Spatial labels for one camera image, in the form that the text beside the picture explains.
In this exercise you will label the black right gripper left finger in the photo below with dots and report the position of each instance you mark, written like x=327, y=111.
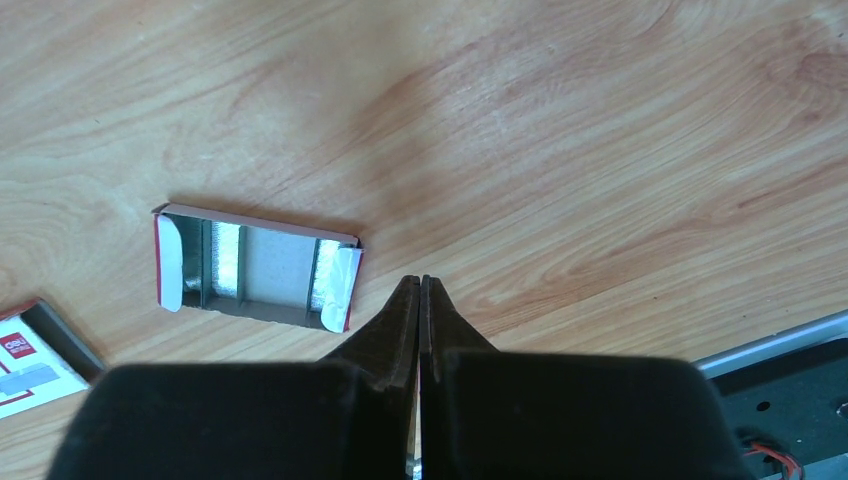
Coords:
x=347, y=415

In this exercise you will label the staple box tray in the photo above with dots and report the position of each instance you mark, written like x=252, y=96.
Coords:
x=254, y=268

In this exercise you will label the red white staple box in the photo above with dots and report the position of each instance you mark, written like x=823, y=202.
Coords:
x=42, y=358

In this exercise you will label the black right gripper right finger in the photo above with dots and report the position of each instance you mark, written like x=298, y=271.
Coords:
x=491, y=414

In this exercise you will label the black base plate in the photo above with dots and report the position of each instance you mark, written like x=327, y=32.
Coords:
x=795, y=404

